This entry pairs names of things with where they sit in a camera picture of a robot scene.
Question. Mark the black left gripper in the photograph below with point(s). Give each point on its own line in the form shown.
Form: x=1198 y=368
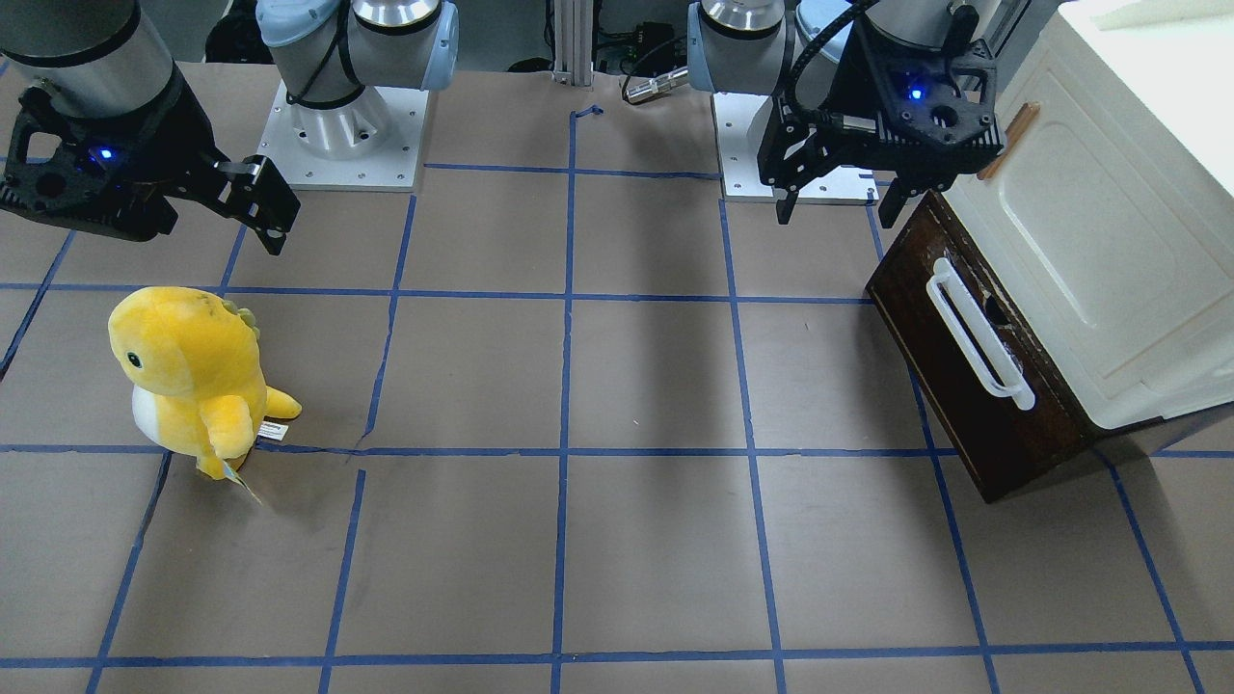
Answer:
x=835 y=85

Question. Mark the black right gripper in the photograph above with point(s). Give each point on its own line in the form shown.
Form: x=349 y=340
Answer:
x=175 y=145

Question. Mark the white drawer handle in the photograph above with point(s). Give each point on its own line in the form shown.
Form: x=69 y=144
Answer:
x=995 y=369

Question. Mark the dark brown wooden drawer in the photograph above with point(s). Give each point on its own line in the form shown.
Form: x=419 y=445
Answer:
x=1004 y=450

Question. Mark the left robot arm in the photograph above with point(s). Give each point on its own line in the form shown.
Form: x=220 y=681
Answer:
x=740 y=46

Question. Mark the yellow plush dinosaur toy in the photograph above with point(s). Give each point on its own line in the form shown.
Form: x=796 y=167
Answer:
x=194 y=363

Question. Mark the wooden stick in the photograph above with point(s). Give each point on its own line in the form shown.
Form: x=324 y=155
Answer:
x=1021 y=123

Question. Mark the cream plastic cabinet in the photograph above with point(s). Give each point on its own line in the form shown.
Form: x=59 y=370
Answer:
x=1108 y=219

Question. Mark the metal cable connector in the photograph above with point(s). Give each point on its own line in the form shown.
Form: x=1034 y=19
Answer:
x=654 y=87

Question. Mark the aluminium frame post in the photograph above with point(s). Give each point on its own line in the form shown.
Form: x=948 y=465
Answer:
x=573 y=41

